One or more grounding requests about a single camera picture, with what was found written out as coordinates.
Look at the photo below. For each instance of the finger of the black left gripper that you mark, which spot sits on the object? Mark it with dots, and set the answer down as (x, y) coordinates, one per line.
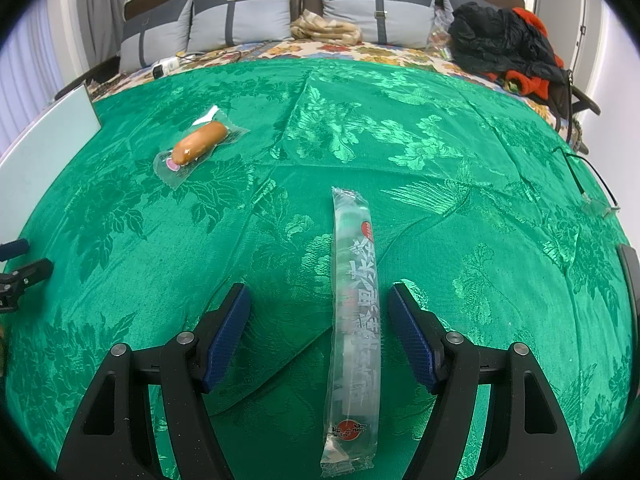
(14, 284)

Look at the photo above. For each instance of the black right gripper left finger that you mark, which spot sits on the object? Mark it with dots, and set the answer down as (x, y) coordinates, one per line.
(111, 435)

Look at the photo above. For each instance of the long clear jelly stick packet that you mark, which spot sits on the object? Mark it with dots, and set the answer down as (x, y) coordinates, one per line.
(354, 383)

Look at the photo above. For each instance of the white cardboard box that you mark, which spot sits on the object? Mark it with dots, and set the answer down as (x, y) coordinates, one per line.
(40, 153)

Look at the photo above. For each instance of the packaged sausage bun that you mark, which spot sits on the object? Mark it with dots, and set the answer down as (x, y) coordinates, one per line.
(205, 135)

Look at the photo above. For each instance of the green patterned cloth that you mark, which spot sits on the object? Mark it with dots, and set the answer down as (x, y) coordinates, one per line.
(476, 206)

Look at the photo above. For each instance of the grey cushion far left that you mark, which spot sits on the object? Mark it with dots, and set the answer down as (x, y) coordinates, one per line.
(153, 35)

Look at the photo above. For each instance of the grey cushion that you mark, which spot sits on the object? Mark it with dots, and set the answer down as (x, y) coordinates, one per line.
(401, 23)
(226, 23)
(153, 35)

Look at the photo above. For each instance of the floral bed sheet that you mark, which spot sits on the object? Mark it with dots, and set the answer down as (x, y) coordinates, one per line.
(294, 49)

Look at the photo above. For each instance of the beige patterned cloth bundle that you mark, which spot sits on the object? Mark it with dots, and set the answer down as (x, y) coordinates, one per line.
(310, 25)

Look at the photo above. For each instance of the black and red clothes pile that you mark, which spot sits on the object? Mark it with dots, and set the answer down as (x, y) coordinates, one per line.
(510, 46)

